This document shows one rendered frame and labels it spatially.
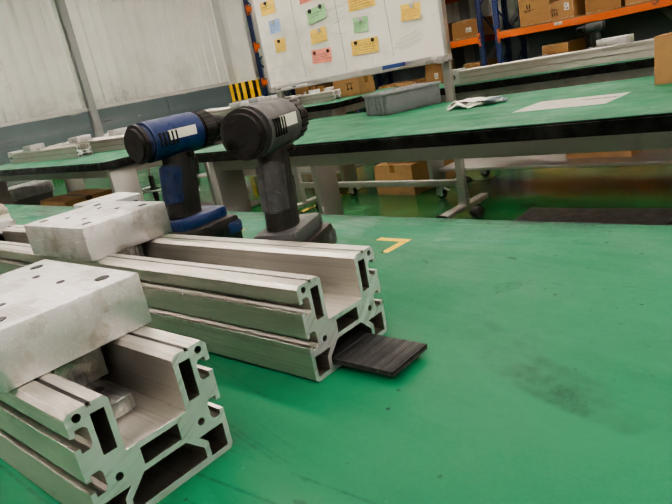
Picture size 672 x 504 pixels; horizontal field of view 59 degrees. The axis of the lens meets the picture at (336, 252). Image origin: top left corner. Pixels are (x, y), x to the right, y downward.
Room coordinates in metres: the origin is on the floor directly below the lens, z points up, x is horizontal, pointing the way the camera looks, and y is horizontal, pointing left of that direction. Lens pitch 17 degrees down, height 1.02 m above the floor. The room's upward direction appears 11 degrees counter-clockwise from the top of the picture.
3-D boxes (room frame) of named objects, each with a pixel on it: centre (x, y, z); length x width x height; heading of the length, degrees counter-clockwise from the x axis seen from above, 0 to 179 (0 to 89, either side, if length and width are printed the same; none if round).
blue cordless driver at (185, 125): (0.95, 0.19, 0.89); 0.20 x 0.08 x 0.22; 137
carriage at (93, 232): (0.75, 0.29, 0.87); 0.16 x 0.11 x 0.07; 46
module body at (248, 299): (0.75, 0.29, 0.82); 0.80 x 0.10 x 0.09; 46
